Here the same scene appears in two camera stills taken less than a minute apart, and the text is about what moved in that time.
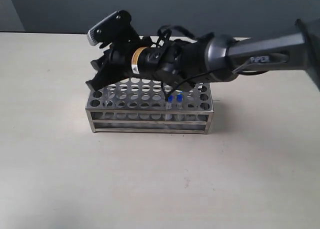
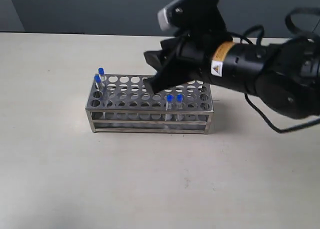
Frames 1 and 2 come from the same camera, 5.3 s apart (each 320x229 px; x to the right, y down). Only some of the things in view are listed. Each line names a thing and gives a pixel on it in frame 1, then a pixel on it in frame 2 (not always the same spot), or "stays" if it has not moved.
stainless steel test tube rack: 144,105 stays
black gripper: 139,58 -> 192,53
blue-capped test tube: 169,108 stays
